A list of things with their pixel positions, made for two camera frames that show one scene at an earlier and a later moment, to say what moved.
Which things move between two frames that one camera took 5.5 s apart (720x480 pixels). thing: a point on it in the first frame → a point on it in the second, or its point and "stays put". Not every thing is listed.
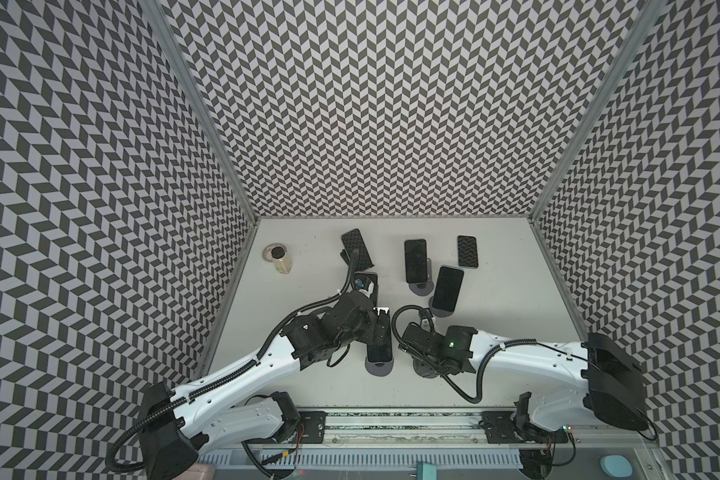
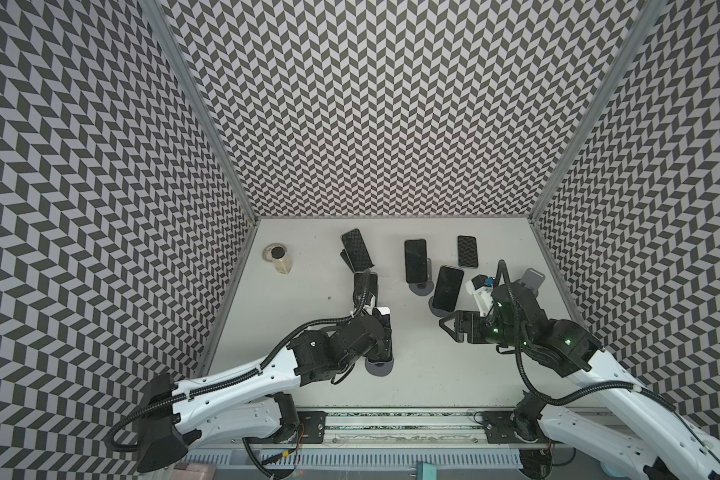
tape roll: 276,253 stays put
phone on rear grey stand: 415,260 stays put
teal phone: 467,251 stays put
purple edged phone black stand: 361,280 stays put
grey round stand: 424,370 → 533,280
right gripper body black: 424,346 → 471,327
